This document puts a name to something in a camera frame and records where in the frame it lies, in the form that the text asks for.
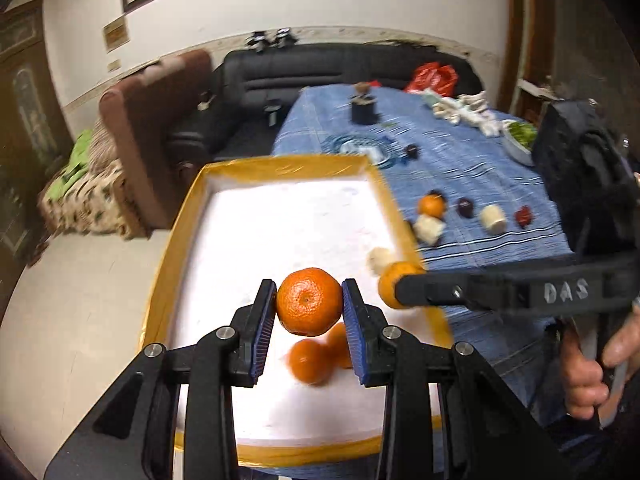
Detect black leather sofa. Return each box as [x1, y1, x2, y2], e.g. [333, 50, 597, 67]
[167, 42, 483, 163]

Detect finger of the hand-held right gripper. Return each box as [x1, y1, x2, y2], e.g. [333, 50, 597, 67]
[394, 271, 521, 312]

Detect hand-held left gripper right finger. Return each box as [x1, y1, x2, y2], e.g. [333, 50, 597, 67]
[342, 278, 573, 480]

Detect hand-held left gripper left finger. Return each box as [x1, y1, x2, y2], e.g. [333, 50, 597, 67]
[44, 279, 278, 480]

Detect wooden glass-panel doors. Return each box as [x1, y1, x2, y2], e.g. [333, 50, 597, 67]
[0, 0, 73, 266]

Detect white bowl with greens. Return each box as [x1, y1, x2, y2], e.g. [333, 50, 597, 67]
[501, 120, 540, 167]

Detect pale sugarcane chunk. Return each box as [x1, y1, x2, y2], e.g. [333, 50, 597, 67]
[367, 246, 398, 276]
[479, 204, 507, 233]
[412, 214, 445, 247]

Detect orange mandarin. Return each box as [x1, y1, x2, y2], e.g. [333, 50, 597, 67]
[287, 338, 333, 386]
[325, 322, 355, 370]
[377, 261, 426, 310]
[418, 194, 447, 219]
[276, 267, 345, 337]

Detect white foam tray yellow rim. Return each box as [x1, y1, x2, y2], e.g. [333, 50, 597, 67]
[137, 154, 453, 468]

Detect blue checked tablecloth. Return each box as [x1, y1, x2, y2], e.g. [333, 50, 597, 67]
[272, 85, 581, 480]

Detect red plastic bag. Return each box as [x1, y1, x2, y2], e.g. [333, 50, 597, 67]
[405, 62, 458, 96]

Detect yellow wall notice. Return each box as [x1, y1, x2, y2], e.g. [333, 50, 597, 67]
[102, 16, 132, 53]

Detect patterned beige blanket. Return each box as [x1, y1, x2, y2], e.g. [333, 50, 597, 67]
[40, 130, 146, 238]

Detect pile of white pieces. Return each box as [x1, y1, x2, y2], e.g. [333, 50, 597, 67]
[422, 89, 501, 137]

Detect green cloth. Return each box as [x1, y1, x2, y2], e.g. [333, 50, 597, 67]
[65, 130, 96, 176]

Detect brown armchair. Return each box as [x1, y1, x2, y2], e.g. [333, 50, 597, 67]
[98, 49, 213, 231]

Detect person's right hand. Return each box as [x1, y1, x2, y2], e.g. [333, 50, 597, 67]
[559, 305, 640, 422]

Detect wooden door frame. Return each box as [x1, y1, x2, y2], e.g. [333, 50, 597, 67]
[510, 0, 551, 126]

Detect glass ashtray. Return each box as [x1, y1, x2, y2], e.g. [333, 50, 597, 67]
[322, 135, 401, 166]

